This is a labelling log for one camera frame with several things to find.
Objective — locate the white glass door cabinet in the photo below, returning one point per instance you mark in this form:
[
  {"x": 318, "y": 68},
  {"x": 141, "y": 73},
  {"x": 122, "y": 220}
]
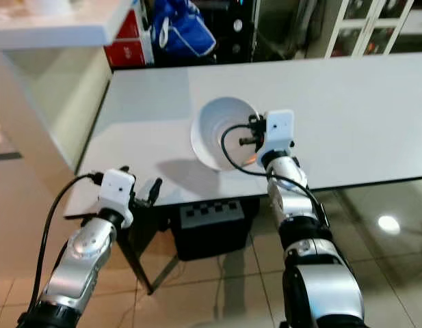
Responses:
[{"x": 375, "y": 27}]

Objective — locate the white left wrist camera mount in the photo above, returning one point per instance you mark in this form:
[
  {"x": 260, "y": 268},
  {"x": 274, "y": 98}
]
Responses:
[{"x": 116, "y": 193}]

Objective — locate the dark metal table leg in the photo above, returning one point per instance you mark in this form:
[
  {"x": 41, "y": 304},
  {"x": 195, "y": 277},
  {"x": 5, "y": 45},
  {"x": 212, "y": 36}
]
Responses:
[{"x": 139, "y": 270}]

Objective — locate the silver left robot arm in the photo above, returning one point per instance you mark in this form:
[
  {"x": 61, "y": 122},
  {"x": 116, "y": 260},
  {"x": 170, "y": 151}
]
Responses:
[{"x": 81, "y": 260}]

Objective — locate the black box speaker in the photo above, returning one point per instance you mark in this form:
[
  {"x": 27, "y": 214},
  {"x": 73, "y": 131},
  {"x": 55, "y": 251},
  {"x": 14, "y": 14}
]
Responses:
[{"x": 214, "y": 236}]

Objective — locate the blue fabric bag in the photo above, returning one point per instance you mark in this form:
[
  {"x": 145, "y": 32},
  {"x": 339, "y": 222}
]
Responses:
[{"x": 183, "y": 31}]

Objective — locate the white ceramic bowl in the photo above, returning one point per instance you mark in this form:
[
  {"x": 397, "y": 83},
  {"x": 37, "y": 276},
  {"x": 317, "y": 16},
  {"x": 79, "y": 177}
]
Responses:
[{"x": 214, "y": 133}]

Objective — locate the black electronic device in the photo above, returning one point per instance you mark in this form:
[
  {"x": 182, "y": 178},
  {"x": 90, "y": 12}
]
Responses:
[{"x": 236, "y": 31}]

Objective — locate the red cardboard box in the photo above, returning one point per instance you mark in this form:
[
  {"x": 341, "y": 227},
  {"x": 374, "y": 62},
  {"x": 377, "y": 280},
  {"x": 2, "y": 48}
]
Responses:
[{"x": 125, "y": 51}]

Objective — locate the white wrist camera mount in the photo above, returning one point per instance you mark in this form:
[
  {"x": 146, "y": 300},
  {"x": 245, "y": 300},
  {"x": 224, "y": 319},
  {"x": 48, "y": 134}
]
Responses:
[
  {"x": 116, "y": 193},
  {"x": 279, "y": 130}
]

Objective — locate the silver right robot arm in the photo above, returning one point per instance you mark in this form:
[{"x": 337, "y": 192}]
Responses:
[{"x": 327, "y": 287}]

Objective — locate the white kitchen island counter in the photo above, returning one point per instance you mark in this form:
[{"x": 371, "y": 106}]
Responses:
[{"x": 46, "y": 31}]

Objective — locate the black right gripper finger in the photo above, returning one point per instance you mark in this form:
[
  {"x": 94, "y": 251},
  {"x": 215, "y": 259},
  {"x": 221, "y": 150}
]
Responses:
[
  {"x": 247, "y": 141},
  {"x": 254, "y": 119}
]

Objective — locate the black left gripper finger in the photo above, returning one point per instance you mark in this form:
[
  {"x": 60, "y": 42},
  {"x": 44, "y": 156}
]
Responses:
[
  {"x": 124, "y": 169},
  {"x": 156, "y": 190}
]

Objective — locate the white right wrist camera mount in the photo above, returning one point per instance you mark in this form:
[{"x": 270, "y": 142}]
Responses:
[{"x": 279, "y": 130}]

